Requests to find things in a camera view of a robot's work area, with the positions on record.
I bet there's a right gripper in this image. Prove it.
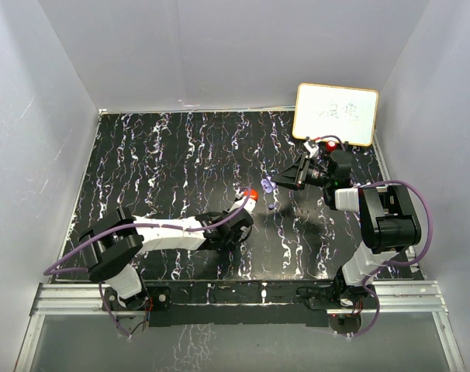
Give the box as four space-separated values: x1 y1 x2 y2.
271 153 333 190

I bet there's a lilac earbud charging case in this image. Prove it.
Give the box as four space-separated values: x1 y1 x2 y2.
261 177 277 194

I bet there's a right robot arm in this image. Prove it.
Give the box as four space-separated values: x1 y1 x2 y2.
271 150 421 308

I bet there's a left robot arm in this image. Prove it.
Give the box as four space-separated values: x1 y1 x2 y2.
79 206 254 310

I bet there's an orange earbud charging case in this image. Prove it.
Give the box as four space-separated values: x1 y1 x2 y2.
244 188 258 202

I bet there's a yellow framed whiteboard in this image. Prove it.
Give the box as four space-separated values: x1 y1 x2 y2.
292 83 379 146

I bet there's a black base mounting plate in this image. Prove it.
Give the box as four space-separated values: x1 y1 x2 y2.
102 280 376 327

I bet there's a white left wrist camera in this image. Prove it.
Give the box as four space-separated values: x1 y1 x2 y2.
229 194 257 214

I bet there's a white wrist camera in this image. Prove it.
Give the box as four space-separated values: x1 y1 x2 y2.
229 194 257 214
304 139 320 159

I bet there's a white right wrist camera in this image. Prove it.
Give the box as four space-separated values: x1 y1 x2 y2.
304 139 320 159

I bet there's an aluminium frame rail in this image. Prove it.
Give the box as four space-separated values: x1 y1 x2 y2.
16 280 465 371

